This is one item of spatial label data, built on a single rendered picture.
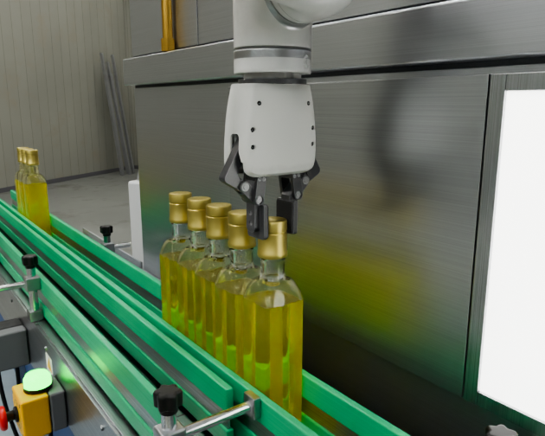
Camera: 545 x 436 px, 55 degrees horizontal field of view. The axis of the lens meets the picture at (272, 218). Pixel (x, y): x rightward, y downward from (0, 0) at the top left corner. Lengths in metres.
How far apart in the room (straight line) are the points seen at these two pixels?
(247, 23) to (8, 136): 9.56
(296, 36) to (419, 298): 0.32
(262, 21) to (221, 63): 0.38
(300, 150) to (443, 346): 0.27
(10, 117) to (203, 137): 9.14
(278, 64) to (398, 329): 0.34
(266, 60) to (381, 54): 0.16
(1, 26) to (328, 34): 9.58
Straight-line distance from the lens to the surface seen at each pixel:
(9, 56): 10.20
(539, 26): 0.55
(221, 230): 0.69
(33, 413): 0.99
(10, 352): 1.24
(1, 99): 10.01
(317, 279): 0.75
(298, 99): 0.58
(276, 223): 0.59
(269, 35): 0.55
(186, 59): 1.04
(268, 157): 0.56
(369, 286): 0.68
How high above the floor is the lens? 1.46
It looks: 12 degrees down
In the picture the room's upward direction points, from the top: straight up
